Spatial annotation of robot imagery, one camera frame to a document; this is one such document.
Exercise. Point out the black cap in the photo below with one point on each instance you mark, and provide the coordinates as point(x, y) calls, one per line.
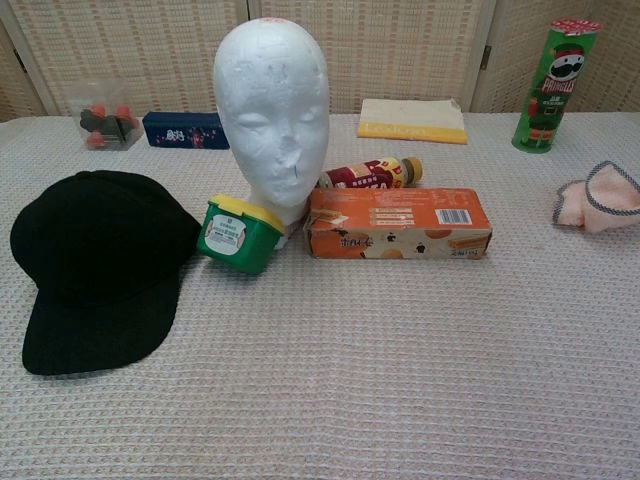
point(100, 250)

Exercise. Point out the white foam mannequin head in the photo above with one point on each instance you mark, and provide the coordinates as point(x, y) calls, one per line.
point(270, 100)

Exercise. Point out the orange biscuit box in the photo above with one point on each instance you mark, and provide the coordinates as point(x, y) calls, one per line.
point(400, 220)

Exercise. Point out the red milk tea bottle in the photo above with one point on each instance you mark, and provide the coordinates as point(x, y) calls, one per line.
point(370, 172)

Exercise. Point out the green bottle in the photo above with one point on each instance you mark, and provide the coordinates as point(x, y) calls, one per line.
point(235, 250)

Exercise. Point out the beige waffle weave tablecloth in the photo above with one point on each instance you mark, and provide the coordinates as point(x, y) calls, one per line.
point(350, 375)

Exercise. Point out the yellow and white box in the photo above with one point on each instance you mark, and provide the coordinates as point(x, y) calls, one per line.
point(410, 120)

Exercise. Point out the navy blue rectangular box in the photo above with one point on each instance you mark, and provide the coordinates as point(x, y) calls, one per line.
point(175, 131)

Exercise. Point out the clear box with orange pieces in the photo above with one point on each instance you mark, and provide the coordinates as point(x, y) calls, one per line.
point(107, 125)

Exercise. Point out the metal screen hinge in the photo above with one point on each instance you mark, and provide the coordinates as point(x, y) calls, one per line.
point(486, 57)

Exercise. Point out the woven folding screen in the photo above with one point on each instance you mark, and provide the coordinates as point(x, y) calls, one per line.
point(150, 50)

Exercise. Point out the green Pringles can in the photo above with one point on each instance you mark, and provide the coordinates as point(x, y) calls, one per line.
point(550, 100)

